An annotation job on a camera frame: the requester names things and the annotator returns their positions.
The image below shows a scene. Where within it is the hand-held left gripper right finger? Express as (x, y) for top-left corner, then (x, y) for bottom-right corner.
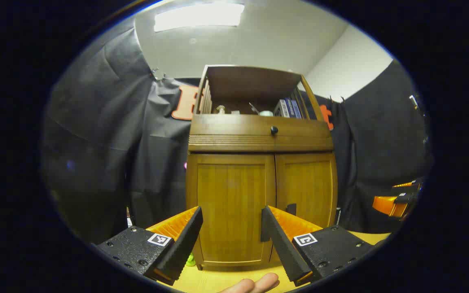
(260, 205), (376, 287)

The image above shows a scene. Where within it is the wooden cabinet door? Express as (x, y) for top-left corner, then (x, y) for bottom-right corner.
(275, 153), (338, 228)
(186, 153), (276, 267)

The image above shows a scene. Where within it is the row of blue books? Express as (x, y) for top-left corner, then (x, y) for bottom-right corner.
(274, 98), (302, 119)

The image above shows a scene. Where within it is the black backdrop cloth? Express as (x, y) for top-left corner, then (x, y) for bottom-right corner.
(41, 26), (434, 245)

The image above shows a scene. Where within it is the wooden cabinet drawer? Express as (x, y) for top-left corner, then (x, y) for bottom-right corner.
(188, 114), (333, 152)

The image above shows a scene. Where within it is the ceiling light panel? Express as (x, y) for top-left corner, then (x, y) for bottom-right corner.
(154, 3), (245, 33)

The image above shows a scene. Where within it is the wooden double-door shoe cabinet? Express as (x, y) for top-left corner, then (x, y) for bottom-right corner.
(186, 64), (338, 271)

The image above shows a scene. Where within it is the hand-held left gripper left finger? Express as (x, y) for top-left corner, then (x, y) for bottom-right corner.
(95, 206), (204, 286)

